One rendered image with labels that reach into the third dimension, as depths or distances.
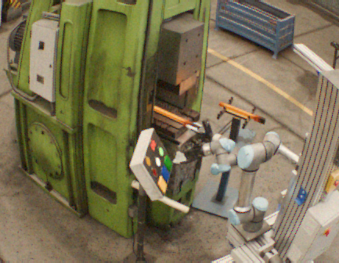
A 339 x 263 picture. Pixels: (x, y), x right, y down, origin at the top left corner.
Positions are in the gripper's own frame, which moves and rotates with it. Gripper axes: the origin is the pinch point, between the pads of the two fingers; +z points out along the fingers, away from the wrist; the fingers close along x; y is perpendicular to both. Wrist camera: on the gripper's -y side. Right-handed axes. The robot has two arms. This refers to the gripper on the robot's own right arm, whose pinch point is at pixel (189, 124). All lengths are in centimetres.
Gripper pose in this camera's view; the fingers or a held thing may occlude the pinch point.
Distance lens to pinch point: 361.4
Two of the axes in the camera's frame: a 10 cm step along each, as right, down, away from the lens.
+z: -8.2, -3.9, 4.2
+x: 5.6, -4.5, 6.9
